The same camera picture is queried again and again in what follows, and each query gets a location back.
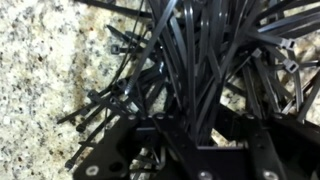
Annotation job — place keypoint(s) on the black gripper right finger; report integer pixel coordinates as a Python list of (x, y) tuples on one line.
[(286, 150)]

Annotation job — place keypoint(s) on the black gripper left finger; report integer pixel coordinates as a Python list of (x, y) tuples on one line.
[(146, 133)]

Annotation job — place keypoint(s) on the black zip tie pile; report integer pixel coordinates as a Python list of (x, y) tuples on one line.
[(190, 50)]

